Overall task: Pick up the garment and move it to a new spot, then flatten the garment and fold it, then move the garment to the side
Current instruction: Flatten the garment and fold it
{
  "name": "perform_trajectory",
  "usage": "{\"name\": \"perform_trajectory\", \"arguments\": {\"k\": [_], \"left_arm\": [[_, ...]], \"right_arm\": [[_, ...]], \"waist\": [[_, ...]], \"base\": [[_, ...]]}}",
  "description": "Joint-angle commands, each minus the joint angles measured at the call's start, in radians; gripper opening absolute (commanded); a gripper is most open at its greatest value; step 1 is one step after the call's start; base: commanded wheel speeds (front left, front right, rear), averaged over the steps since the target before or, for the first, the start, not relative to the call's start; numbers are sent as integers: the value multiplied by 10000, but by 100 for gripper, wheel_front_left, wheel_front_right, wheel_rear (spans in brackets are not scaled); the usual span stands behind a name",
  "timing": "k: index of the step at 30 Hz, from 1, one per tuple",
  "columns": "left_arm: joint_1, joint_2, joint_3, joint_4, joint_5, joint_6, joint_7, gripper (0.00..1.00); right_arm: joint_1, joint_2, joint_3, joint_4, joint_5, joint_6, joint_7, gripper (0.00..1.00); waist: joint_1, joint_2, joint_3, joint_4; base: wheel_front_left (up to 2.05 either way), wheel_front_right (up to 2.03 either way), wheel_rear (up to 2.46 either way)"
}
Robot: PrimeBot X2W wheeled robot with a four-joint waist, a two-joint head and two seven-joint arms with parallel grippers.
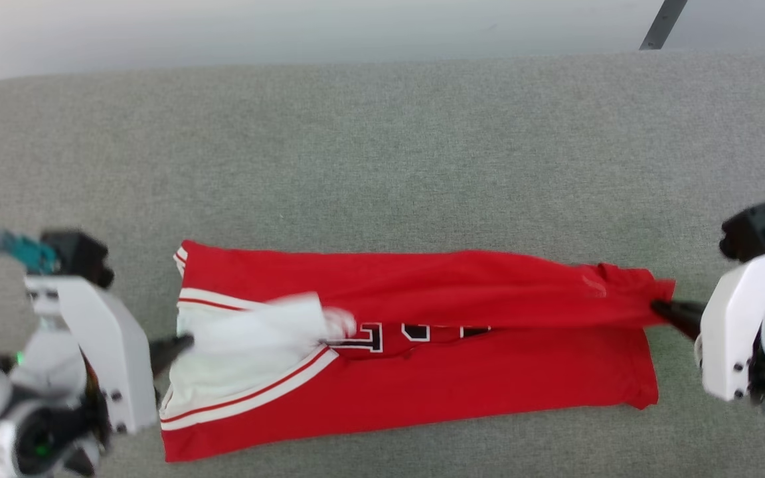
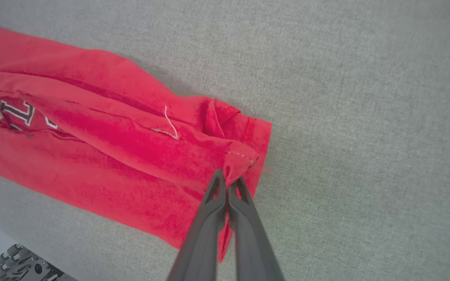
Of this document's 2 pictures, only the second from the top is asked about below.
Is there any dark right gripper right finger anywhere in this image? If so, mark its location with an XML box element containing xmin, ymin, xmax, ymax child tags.
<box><xmin>229</xmin><ymin>177</ymin><xmax>286</xmax><ymax>281</ymax></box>

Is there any red basketball jersey number 23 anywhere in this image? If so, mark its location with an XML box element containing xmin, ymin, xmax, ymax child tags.
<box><xmin>0</xmin><ymin>20</ymin><xmax>273</xmax><ymax>263</ymax></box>

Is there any grey fabric sofa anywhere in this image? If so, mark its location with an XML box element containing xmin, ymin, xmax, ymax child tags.
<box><xmin>0</xmin><ymin>0</ymin><xmax>450</xmax><ymax>281</ymax></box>

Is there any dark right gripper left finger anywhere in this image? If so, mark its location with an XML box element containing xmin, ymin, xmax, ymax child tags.
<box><xmin>167</xmin><ymin>169</ymin><xmax>227</xmax><ymax>281</ymax></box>

